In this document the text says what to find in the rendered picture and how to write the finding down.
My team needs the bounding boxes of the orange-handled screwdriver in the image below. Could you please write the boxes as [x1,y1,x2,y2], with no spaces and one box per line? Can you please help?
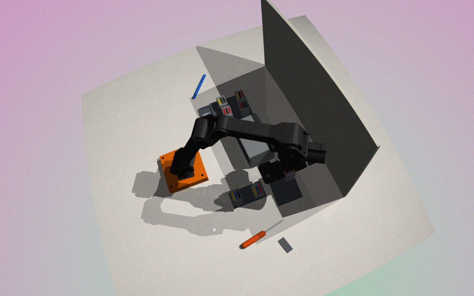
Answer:
[242,220,283,248]

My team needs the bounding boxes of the grey flat panel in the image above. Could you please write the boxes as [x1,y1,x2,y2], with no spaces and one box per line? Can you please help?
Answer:
[261,0,381,197]

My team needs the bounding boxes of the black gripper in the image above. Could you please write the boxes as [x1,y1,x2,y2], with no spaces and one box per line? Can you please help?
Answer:
[258,156,307,184]

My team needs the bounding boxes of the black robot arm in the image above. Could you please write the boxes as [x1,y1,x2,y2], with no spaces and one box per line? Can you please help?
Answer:
[170,114,327,181]

